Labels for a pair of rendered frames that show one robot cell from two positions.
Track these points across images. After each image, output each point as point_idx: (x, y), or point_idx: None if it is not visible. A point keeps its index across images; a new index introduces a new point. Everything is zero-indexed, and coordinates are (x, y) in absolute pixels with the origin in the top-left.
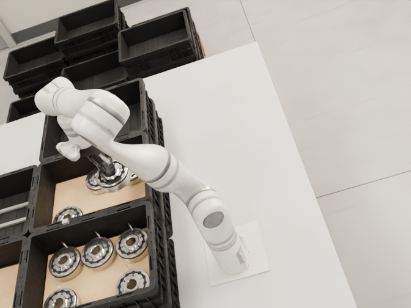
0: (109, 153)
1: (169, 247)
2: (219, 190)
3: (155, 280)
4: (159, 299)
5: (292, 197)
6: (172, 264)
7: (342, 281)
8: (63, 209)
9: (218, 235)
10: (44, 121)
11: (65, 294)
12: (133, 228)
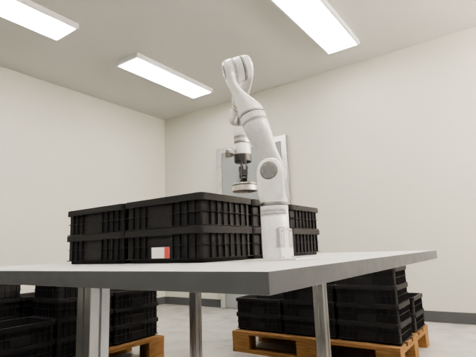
0: (229, 80)
1: (245, 251)
2: (314, 256)
3: (206, 192)
4: (200, 210)
5: (365, 256)
6: (236, 253)
7: (345, 261)
8: None
9: (267, 192)
10: None
11: None
12: None
